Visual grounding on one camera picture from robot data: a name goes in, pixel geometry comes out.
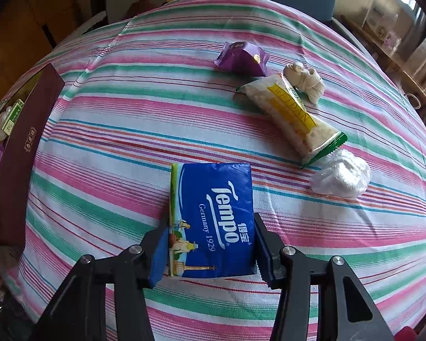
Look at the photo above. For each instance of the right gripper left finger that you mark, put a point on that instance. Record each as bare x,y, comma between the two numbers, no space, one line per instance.
158,253

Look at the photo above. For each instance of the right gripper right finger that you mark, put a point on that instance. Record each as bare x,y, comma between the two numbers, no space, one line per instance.
267,247

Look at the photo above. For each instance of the blue Tempo tissue pack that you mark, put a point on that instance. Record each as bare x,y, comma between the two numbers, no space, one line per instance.
211,224

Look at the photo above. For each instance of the white yellow cracker packet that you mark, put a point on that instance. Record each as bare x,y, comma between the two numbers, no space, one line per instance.
311,137

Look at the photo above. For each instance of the green white small box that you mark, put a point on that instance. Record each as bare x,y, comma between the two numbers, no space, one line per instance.
13,115

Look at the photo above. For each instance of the striped pink green bedsheet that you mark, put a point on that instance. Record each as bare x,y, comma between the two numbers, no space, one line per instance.
144,93

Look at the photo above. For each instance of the gold rectangular tray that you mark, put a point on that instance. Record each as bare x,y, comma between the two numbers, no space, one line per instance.
39,94

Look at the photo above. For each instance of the dark red cloth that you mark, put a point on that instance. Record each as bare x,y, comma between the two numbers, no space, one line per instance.
139,7

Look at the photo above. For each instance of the white box on windowsill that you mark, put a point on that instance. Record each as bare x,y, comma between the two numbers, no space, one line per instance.
380,21

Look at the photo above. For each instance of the wooden wardrobe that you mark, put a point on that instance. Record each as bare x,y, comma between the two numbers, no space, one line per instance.
30,29

